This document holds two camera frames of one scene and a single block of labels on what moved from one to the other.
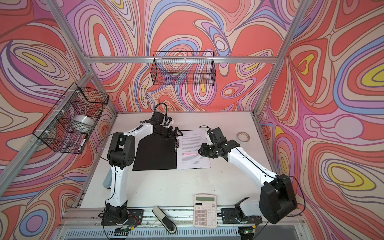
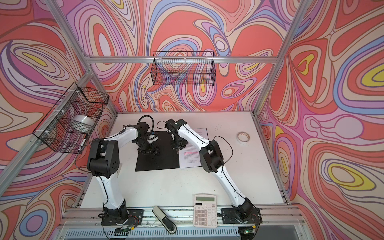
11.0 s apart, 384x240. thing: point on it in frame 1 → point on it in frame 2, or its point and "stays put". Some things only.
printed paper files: x=188 y=145 stays put
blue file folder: x=153 y=152 stays put
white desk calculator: x=205 y=210 stays put
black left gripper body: x=166 y=132 → x=146 y=146
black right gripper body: x=216 y=154 → x=178 y=143
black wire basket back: x=186 y=66 stays put
